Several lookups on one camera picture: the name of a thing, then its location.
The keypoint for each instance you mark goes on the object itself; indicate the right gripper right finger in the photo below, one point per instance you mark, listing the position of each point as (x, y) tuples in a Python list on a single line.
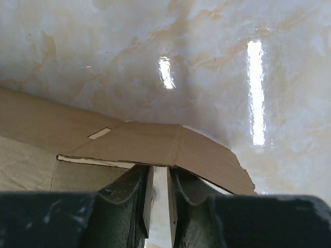
[(197, 223)]

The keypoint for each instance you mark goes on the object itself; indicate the brown cardboard box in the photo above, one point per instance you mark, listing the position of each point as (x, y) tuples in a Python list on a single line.
[(78, 134)]

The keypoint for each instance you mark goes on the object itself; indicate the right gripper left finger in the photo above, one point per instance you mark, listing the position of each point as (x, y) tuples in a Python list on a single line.
[(126, 209)]

